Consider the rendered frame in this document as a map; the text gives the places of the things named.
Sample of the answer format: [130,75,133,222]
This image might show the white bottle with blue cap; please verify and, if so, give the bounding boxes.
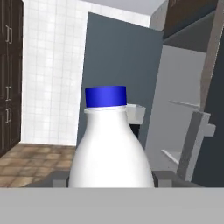
[66,85,156,189]

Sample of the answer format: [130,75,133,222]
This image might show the grey-blue fridge door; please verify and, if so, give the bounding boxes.
[75,11,165,151]

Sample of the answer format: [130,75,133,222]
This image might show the dark grey-blue freezer door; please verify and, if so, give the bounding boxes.
[191,0,224,188]

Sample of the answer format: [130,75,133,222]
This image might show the dark brown tall cupboards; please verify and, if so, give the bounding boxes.
[0,0,25,158]

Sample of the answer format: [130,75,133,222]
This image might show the grey fridge body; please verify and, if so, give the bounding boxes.
[143,43,208,176]

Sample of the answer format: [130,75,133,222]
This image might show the dark brown cupboard above fridge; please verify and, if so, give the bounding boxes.
[162,0,220,40]

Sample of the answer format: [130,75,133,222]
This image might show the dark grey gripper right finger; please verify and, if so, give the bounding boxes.
[152,170,203,189]

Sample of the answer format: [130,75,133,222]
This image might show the white door bin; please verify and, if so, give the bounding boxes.
[125,103,146,125]

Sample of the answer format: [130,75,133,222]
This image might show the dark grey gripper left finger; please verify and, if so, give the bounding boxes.
[24,170,70,189]

